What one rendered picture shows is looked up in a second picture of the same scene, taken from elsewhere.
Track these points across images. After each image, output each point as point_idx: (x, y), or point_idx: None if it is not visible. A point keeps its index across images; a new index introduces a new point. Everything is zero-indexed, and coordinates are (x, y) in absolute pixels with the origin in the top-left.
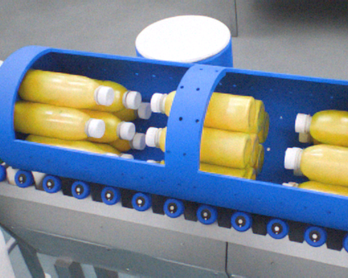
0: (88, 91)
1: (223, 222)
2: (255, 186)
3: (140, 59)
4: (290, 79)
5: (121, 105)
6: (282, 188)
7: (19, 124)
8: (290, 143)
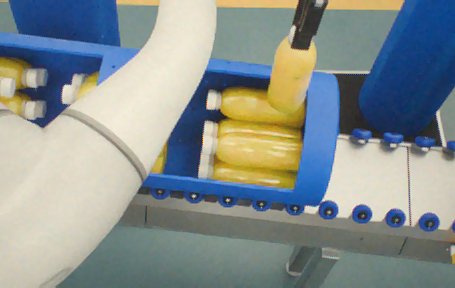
0: None
1: (140, 187)
2: (179, 181)
3: (41, 48)
4: None
5: (21, 85)
6: (204, 183)
7: None
8: (197, 101)
